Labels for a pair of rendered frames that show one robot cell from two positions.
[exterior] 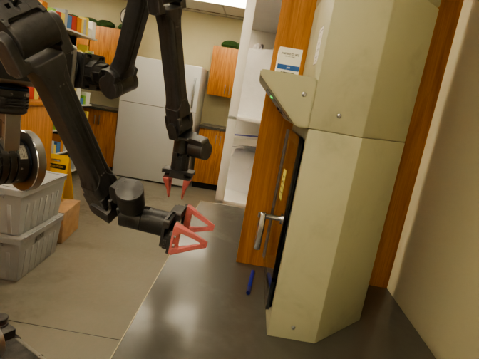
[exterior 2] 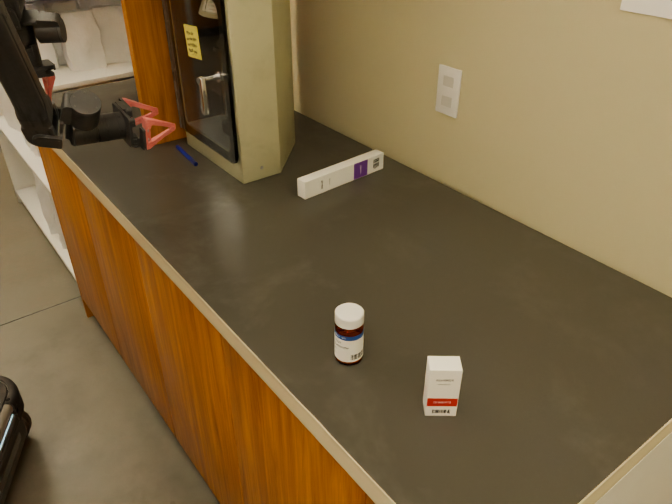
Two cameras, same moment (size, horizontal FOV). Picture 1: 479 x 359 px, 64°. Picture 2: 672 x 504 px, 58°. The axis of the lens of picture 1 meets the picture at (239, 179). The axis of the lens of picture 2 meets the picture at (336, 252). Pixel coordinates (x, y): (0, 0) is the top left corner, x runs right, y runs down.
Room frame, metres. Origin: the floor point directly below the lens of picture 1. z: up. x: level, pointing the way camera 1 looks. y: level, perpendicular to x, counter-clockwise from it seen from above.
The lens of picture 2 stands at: (-0.44, 0.53, 1.63)
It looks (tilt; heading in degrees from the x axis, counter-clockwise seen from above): 33 degrees down; 322
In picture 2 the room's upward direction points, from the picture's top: straight up
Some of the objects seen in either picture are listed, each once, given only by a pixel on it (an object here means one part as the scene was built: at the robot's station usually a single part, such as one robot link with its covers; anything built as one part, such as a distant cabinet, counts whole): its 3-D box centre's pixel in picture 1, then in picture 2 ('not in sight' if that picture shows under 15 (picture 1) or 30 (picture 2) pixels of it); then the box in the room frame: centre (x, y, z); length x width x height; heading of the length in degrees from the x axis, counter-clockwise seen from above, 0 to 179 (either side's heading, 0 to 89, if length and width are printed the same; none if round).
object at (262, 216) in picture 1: (266, 231); (210, 93); (0.83, -0.08, 1.17); 0.05 x 0.03 x 0.10; 89
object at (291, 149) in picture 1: (279, 209); (199, 69); (0.94, -0.11, 1.19); 0.30 x 0.01 x 0.40; 179
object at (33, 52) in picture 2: (179, 163); (28, 57); (1.24, 0.20, 1.21); 0.10 x 0.07 x 0.07; 89
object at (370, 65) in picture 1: (343, 167); (242, 4); (0.94, -0.25, 1.33); 0.32 x 0.25 x 0.77; 179
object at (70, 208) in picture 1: (54, 219); not in sight; (3.23, 1.57, 0.14); 0.41 x 0.32 x 0.28; 5
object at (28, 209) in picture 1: (18, 198); not in sight; (2.62, 1.53, 0.49); 0.60 x 0.42 x 0.33; 179
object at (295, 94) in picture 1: (280, 99); not in sight; (0.94, -0.06, 1.46); 0.32 x 0.12 x 0.10; 179
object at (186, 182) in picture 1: (179, 184); (39, 85); (1.24, 0.19, 1.14); 0.07 x 0.07 x 0.09; 89
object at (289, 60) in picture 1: (287, 63); not in sight; (0.90, -0.06, 1.54); 0.05 x 0.05 x 0.06; 0
